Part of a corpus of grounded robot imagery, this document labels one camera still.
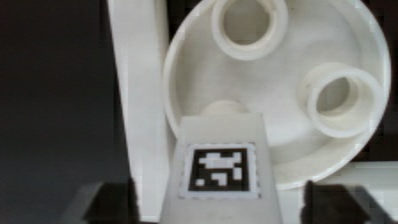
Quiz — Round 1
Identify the white stool leg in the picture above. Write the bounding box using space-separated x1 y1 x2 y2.
160 100 283 224

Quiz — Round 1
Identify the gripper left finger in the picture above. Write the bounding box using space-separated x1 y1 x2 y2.
59 179 140 224

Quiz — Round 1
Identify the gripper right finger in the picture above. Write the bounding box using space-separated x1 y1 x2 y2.
302 181 391 224

